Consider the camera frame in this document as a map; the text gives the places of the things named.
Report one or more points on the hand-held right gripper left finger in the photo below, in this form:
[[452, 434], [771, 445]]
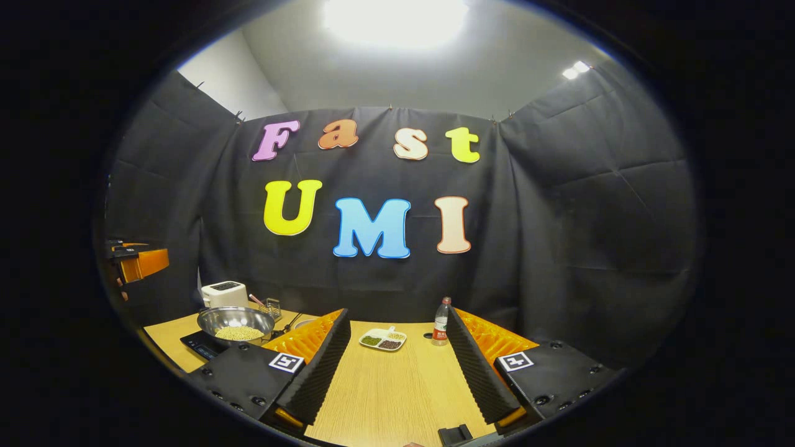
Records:
[[323, 366]]

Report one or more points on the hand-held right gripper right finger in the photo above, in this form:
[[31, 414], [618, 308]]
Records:
[[475, 372]]

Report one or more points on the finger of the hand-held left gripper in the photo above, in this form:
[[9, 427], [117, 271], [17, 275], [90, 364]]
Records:
[[146, 264], [127, 246]]

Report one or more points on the pile of yellow soybeans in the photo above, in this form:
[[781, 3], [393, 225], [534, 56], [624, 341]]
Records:
[[239, 333]]

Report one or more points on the black induction cooktop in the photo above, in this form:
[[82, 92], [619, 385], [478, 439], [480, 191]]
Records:
[[199, 347]]

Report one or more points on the stainless steel pot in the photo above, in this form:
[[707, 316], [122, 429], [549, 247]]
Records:
[[236, 316]]

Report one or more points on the round white plate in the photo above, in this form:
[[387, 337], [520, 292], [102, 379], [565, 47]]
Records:
[[305, 322]]

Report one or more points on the pile of green mung beans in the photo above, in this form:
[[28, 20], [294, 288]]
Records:
[[371, 340]]

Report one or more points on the clear plastic water bottle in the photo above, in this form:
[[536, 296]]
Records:
[[441, 326]]

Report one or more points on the white divided dish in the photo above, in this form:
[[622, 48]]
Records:
[[383, 338]]

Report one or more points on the pile of dark red beans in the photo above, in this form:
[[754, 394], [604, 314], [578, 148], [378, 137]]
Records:
[[390, 344]]

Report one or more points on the white toaster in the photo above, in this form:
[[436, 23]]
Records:
[[223, 295]]

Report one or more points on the pink stick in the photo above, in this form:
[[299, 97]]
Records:
[[257, 300]]

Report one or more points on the small ceiling light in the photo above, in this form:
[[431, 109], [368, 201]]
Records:
[[576, 69]]

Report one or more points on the large ceiling light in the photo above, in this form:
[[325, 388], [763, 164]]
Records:
[[394, 22]]

